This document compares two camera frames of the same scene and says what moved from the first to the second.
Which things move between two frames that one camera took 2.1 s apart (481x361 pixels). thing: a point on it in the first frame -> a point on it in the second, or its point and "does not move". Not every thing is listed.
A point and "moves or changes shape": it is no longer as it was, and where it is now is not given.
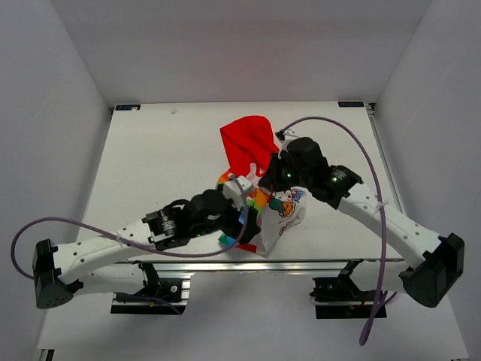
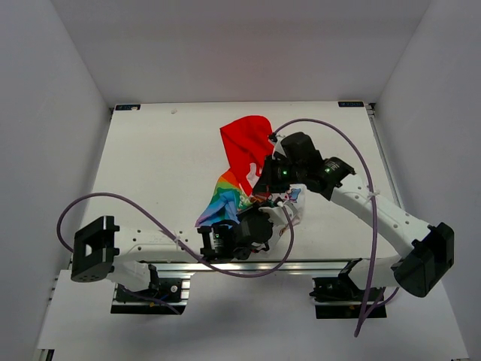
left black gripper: [254, 228] -> [254, 210]
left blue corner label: [127, 107] does not move
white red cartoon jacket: [251, 145] moves or changes shape
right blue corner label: [351, 104] does not move
